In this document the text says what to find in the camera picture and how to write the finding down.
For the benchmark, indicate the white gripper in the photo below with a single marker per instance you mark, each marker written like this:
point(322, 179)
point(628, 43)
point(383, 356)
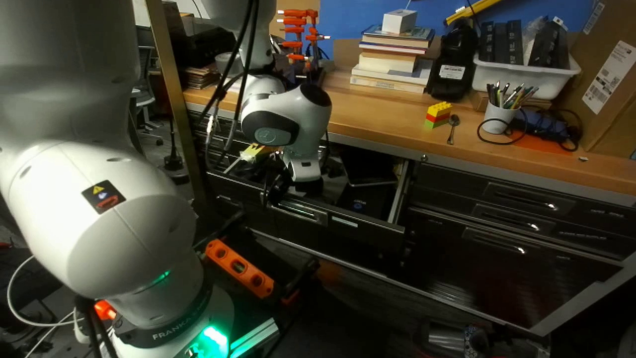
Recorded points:
point(300, 171)

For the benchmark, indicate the drawer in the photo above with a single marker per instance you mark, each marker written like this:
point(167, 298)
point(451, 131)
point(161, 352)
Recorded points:
point(483, 272)
point(352, 207)

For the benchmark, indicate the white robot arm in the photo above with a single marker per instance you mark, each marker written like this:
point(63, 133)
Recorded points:
point(91, 208)

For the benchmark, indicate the stack of books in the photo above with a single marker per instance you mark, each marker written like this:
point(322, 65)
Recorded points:
point(393, 59)

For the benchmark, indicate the yellow red green block stack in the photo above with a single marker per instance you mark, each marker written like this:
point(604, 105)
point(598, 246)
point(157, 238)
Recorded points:
point(437, 113)

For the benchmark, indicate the black spoon-like tool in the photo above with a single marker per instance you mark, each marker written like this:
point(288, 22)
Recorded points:
point(453, 121)

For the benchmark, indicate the small white box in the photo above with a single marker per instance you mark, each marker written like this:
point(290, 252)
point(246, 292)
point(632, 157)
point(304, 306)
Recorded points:
point(397, 20)

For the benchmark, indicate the black bag with label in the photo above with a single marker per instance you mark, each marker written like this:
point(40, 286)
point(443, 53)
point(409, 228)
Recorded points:
point(453, 67)

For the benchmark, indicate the white cup with pens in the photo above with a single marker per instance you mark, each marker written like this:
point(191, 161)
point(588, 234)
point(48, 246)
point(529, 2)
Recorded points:
point(503, 101)

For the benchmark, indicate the white plastic bin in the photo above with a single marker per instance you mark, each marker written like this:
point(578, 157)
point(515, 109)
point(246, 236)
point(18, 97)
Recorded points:
point(546, 81)

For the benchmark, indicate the cardboard box with label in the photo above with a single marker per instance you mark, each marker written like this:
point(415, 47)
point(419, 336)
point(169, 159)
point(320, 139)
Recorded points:
point(604, 89)

